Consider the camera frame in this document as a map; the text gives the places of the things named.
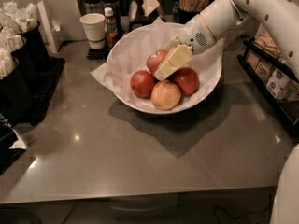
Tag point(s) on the white paper liner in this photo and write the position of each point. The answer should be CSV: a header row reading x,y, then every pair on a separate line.
x,y
137,50

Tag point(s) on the black cutlery holder middle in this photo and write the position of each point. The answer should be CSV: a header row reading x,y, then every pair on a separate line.
x,y
16,45

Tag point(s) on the left red apple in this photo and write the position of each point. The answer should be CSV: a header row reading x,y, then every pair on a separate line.
x,y
142,83

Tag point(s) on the white paper cup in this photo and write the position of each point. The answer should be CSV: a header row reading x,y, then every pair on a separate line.
x,y
94,28

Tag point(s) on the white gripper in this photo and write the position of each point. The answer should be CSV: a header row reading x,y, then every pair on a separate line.
x,y
195,35

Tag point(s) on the small sauce bottle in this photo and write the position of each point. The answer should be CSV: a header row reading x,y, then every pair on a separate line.
x,y
111,28

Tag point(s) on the black cutlery holder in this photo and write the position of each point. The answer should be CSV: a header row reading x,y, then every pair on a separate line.
x,y
15,99
16,45
24,22

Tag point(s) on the right red apple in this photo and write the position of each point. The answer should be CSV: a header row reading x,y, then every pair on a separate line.
x,y
187,79

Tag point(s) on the black cutlery holder front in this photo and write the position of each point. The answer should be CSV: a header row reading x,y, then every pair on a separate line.
x,y
15,99

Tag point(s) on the black napkin holder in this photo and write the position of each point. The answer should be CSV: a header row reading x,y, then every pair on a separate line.
x,y
144,12

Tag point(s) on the black cup of stir sticks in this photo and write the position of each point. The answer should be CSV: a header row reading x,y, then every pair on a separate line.
x,y
189,8

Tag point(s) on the yellow front apple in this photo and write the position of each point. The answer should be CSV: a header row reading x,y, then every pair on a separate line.
x,y
165,95

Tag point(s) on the red apple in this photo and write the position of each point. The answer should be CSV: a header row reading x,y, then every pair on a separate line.
x,y
142,83
155,59
187,79

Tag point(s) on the black cutlery holder back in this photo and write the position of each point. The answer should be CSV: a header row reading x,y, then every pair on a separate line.
x,y
24,22

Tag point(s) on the black mat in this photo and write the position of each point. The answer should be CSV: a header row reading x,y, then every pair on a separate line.
x,y
42,94

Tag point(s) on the white bowl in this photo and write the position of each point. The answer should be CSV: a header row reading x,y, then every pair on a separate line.
x,y
130,53

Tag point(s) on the top red apple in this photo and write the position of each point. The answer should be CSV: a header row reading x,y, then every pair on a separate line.
x,y
155,59

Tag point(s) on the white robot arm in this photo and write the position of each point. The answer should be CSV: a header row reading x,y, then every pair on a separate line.
x,y
280,18

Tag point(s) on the black condiment rack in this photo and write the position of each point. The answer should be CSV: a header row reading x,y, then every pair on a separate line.
x,y
276,82

